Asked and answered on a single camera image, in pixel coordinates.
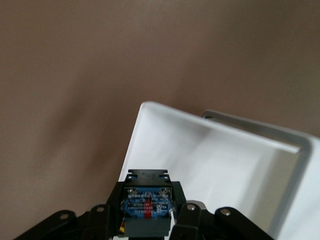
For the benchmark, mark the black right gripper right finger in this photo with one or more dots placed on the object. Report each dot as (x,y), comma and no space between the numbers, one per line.
(195,225)

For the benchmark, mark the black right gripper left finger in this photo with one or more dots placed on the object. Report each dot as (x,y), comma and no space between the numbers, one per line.
(100,225)

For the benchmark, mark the white plastic drawer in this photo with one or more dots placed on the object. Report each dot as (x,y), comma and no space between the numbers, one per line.
(212,155)

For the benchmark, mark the yellow mushroom push button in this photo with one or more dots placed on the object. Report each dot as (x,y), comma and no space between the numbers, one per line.
(147,200)

